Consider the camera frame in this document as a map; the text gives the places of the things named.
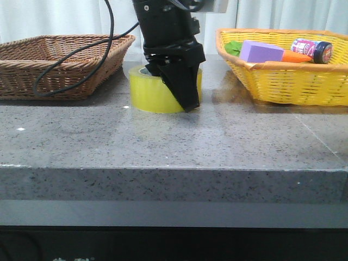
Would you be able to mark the yellow woven basket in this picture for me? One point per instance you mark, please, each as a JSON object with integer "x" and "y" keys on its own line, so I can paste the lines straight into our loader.
{"x": 289, "y": 83}

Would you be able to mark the small bottle black cap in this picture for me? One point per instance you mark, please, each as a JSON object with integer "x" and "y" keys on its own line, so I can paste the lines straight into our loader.
{"x": 319, "y": 51}

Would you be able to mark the brown wicker basket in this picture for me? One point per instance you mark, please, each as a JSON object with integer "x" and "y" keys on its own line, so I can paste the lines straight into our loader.
{"x": 22, "y": 61}

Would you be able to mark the orange toy carrot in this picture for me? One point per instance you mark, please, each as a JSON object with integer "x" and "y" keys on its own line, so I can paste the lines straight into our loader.
{"x": 234, "y": 48}

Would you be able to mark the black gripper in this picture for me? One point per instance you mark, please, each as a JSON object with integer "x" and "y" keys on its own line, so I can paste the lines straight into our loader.
{"x": 181, "y": 79}

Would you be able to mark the purple foam block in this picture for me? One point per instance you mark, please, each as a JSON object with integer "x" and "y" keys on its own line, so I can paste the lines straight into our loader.
{"x": 259, "y": 52}

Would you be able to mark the white curtain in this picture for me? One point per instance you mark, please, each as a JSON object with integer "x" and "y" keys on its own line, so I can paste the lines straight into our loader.
{"x": 26, "y": 19}

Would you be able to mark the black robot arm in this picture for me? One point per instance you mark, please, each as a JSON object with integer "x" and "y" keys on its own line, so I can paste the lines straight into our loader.
{"x": 167, "y": 19}

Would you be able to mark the yellow transparent tape roll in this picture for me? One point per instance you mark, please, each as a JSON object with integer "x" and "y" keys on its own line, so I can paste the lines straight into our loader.
{"x": 150, "y": 93}

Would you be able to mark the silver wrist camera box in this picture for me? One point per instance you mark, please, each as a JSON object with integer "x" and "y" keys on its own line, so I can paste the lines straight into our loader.
{"x": 214, "y": 6}

